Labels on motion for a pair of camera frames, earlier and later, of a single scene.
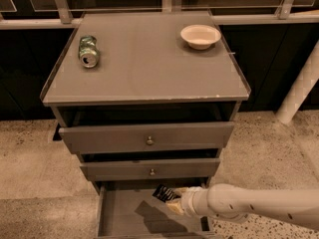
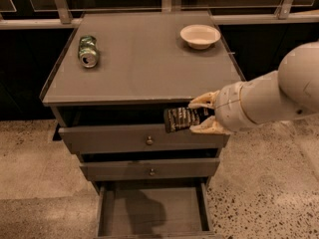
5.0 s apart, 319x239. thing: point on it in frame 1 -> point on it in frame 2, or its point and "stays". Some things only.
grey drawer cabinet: x=143 y=99 stays
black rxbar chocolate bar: x=164 y=194 -> x=180 y=118
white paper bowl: x=200 y=36 stays
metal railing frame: x=53 y=6 stays
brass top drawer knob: x=150 y=141 stays
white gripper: x=188 y=200 -> x=231 y=106
